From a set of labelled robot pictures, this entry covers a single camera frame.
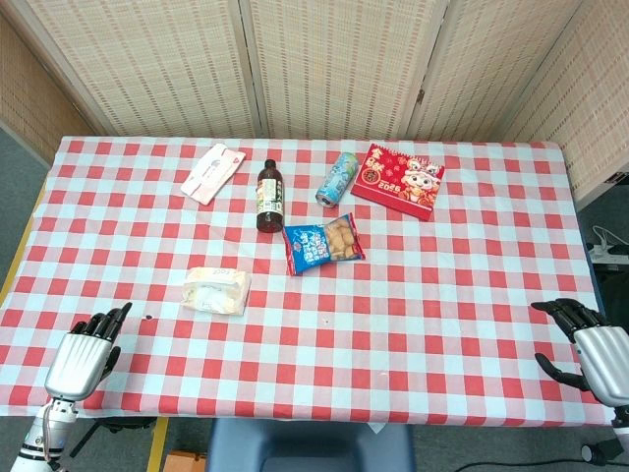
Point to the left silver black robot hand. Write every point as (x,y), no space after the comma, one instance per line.
(81,359)

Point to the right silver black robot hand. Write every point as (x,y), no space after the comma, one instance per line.
(600,356)

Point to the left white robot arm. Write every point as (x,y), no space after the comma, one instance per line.
(41,435)

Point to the white tissue pack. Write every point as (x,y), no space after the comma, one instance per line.
(216,291)

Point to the black stand leg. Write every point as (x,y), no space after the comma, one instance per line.
(110,430)

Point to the white power strip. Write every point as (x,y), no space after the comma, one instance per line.
(608,253)

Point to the orange cardboard box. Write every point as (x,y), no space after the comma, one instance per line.
(184,462)

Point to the red white checkered tablecloth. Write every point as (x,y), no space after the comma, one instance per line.
(304,344)

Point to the pink white flat packet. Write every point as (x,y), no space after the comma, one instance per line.
(212,173)

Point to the blue chair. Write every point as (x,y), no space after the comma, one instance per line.
(309,445)

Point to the dark brown drink bottle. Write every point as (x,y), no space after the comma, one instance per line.
(269,196)

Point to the red desk calendar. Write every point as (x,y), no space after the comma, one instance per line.
(399,179)

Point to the blue snack bag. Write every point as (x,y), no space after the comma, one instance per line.
(324,242)

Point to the light blue drink can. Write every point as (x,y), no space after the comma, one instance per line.
(336,179)

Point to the woven folding screen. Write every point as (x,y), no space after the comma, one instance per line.
(314,64)

